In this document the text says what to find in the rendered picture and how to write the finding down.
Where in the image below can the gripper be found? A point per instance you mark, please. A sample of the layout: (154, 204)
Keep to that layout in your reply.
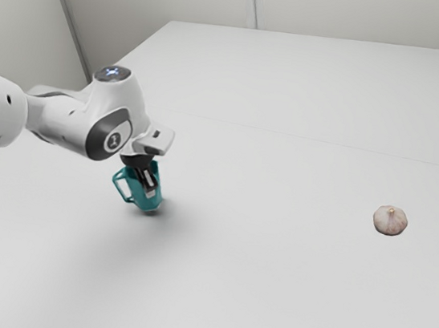
(137, 160)

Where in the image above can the teal faceted mug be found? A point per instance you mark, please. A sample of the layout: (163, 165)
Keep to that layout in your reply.
(153, 200)

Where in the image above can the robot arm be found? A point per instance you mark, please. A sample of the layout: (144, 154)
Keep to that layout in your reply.
(48, 113)

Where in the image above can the garlic bulb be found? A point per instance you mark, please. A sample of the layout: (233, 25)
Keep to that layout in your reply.
(390, 220)

